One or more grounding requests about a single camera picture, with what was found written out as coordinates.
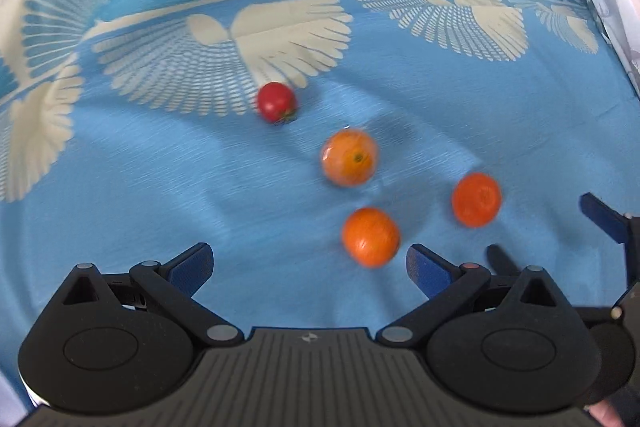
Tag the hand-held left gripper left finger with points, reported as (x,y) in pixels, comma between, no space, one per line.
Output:
(192,264)

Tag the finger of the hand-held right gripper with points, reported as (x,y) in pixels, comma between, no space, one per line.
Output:
(602,217)
(502,261)

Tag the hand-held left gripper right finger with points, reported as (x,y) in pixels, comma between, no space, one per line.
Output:
(425,269)

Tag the small orange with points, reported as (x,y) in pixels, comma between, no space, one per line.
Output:
(476,199)
(371,237)
(350,157)

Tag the red cherry tomato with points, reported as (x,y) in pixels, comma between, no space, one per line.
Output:
(276,102)

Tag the person's right hand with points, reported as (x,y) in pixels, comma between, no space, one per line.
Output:
(607,414)

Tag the blue and cream printed blanket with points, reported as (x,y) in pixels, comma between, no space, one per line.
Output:
(200,167)

